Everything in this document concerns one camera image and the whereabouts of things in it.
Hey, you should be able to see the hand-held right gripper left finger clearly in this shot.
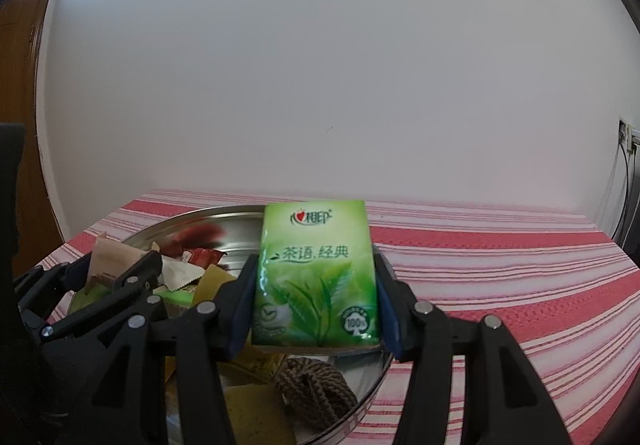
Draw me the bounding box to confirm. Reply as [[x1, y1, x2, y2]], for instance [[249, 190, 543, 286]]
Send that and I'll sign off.
[[75, 252, 261, 445]]

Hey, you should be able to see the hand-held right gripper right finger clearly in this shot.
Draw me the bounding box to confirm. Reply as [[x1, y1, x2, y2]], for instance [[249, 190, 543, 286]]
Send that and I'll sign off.
[[372, 255, 573, 445]]

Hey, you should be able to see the red striped tablecloth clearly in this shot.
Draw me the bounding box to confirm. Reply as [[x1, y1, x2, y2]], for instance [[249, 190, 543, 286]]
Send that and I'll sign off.
[[47, 189, 640, 445]]

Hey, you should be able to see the green leaf print tissue packet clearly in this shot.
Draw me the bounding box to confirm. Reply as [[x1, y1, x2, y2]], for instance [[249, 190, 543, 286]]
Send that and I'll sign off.
[[250, 199, 383, 357]]

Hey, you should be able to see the brown wooden door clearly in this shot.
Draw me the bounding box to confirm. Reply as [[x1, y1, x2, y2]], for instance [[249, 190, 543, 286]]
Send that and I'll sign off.
[[0, 0, 76, 276]]

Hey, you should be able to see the red snack packet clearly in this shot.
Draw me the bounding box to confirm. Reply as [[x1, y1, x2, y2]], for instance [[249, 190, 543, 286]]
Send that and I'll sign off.
[[181, 247, 224, 271]]

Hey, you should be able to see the mustard yellow packet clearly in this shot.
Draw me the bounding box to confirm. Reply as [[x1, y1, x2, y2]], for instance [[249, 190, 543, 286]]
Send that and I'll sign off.
[[220, 384, 296, 445]]

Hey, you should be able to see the pale yellow packet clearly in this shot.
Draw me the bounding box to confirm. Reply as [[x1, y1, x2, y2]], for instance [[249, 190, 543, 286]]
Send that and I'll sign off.
[[194, 265, 240, 307]]

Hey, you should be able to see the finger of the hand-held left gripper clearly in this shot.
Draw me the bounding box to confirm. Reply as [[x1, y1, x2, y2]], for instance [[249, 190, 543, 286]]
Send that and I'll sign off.
[[14, 259, 96, 326], [40, 250, 168, 341]]

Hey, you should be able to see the beige snack packet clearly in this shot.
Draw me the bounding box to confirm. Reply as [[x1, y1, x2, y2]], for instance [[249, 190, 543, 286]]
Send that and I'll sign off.
[[86, 232, 147, 297]]

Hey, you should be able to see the green and white tissue packet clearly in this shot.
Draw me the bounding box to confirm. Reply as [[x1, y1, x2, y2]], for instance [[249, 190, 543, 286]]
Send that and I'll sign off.
[[70, 284, 112, 313]]

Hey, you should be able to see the green tissue packet white label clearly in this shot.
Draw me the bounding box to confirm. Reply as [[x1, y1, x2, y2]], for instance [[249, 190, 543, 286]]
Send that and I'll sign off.
[[152, 286, 197, 321]]

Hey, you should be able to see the yellow printed snack packet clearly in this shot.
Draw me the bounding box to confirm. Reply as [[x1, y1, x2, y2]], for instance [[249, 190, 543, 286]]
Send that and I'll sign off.
[[227, 354, 287, 387]]

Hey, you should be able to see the round metal tin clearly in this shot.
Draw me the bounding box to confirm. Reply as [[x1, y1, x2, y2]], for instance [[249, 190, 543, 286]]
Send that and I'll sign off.
[[65, 205, 397, 445]]

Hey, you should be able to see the brown twine ball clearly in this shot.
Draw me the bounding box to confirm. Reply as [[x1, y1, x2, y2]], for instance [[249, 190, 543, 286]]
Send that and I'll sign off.
[[274, 357, 359, 432]]

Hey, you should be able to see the black power cable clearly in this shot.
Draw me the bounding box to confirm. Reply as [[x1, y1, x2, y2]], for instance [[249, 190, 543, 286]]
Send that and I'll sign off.
[[620, 147, 632, 246], [611, 145, 626, 241]]

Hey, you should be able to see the small pale sachet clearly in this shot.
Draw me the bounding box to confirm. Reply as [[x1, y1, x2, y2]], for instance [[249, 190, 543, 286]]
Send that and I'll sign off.
[[159, 255, 206, 294]]

